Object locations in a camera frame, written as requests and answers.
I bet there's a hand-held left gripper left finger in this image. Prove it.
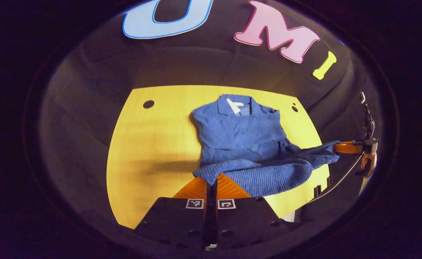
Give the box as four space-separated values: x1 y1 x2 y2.
134 176 213 251

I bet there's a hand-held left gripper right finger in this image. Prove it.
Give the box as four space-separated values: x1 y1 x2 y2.
213 173 298 251

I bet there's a blue corduroy shirt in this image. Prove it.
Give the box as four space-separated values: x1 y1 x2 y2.
191 94 340 197

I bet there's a thin grey gripper cable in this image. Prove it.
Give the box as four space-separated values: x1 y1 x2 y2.
306 155 364 204

